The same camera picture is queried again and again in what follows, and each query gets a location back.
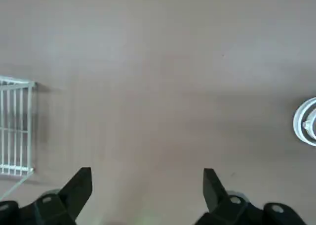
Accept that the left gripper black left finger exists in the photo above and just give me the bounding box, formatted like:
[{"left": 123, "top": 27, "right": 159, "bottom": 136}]
[{"left": 0, "top": 167, "right": 93, "bottom": 225}]

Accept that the white wire basket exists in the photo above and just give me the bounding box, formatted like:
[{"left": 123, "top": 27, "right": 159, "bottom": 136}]
[{"left": 0, "top": 75, "right": 38, "bottom": 201}]

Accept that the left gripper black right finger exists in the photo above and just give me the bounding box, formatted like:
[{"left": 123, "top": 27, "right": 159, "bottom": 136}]
[{"left": 196, "top": 168, "right": 306, "bottom": 225}]

